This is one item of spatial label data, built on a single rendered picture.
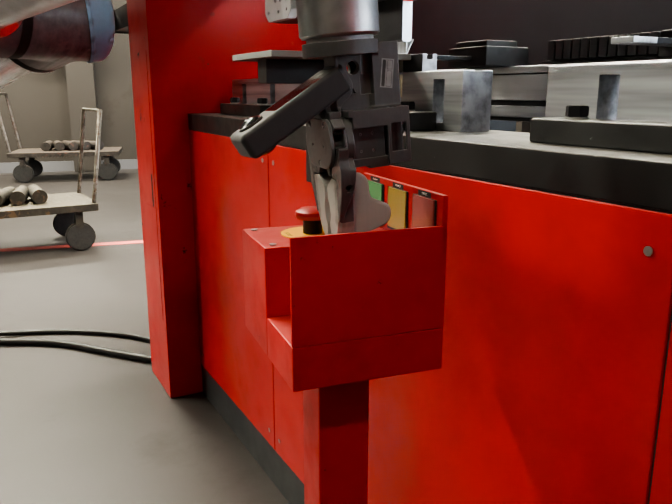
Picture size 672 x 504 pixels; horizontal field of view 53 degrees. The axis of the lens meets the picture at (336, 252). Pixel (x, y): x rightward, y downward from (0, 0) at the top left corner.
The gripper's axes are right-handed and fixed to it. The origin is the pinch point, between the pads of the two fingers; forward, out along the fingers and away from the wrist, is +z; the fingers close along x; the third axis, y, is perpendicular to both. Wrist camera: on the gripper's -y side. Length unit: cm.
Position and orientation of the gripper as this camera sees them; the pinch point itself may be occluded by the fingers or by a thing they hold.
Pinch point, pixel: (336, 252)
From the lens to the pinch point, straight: 66.8
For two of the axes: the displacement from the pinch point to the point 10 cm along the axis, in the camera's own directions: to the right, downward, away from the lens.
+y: 9.3, -1.7, 3.2
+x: -3.5, -2.2, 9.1
